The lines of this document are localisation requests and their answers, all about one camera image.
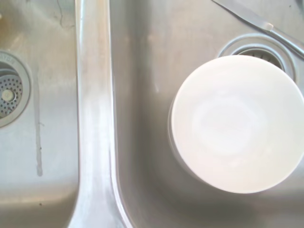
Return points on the stainless steel double sink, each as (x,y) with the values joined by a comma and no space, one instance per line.
(95,118)

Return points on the white bowl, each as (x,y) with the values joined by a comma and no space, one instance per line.
(237,123)

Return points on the metal drain flange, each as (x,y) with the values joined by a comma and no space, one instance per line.
(228,47)

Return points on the grey utensil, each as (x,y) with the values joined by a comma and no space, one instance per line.
(249,15)

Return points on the perforated metal drain strainer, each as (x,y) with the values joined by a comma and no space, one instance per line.
(9,95)

